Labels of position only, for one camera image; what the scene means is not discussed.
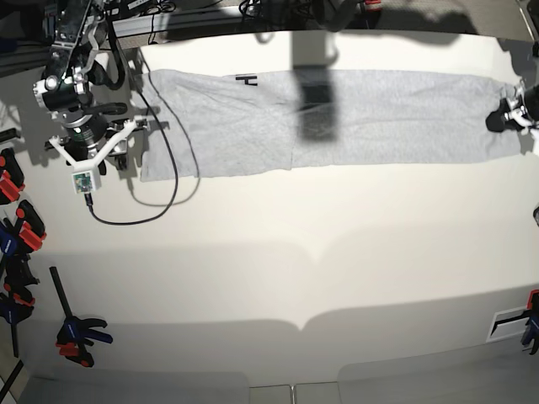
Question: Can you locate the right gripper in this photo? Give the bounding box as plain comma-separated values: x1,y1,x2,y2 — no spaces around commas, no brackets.
58,113,126,161

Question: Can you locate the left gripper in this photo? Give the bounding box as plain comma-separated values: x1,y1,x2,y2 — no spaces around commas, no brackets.
485,86,538,133

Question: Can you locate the grey T-shirt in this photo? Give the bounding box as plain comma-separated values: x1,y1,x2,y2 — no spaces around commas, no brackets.
141,69,521,182

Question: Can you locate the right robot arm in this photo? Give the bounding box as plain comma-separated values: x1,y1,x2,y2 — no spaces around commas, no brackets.
33,1,127,162

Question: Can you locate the orange black clamp upper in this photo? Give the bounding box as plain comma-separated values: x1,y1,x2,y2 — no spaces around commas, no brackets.
1,147,25,205

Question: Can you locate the orange black clamp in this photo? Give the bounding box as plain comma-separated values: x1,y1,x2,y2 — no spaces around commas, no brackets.
1,147,25,205
15,199,46,253

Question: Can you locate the orange black clamp lower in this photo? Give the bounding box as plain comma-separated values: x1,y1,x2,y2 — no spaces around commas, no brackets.
15,199,46,253

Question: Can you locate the blue black clamp left edge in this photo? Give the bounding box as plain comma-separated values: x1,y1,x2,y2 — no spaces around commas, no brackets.
1,218,40,359

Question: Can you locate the blue black bar clamp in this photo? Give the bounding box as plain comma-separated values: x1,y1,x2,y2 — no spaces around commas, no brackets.
50,267,114,368

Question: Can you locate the white label plate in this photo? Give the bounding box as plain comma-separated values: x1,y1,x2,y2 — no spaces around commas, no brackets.
486,306,529,343

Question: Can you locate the blue clamp right edge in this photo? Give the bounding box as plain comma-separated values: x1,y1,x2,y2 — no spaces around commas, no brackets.
520,290,539,355

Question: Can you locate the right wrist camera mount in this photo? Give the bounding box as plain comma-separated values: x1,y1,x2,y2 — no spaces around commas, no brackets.
45,116,147,194

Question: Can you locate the black camera cable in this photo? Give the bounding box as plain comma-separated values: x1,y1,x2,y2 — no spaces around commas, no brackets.
83,16,201,226

